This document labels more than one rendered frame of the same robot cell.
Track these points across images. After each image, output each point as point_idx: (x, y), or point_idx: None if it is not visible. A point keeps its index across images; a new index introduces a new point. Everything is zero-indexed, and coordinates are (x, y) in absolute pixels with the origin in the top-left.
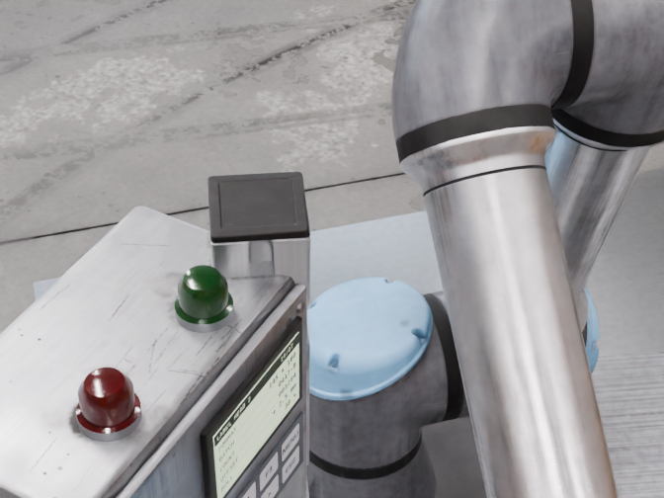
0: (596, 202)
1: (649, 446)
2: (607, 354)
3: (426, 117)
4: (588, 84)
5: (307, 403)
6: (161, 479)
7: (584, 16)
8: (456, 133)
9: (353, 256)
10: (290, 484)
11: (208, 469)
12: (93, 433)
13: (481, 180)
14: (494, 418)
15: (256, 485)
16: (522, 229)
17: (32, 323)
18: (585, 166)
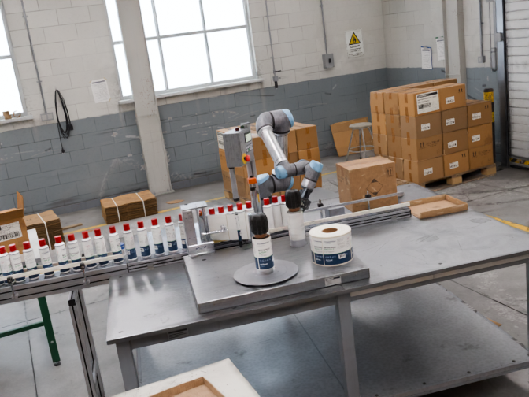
0: (282, 145)
1: (311, 207)
2: None
3: (259, 127)
4: (275, 124)
5: (252, 142)
6: (242, 134)
7: (272, 116)
8: (262, 127)
9: None
10: (252, 151)
11: (245, 137)
12: (236, 131)
13: (265, 131)
14: (271, 150)
15: (249, 146)
16: (270, 134)
17: (229, 131)
18: (279, 139)
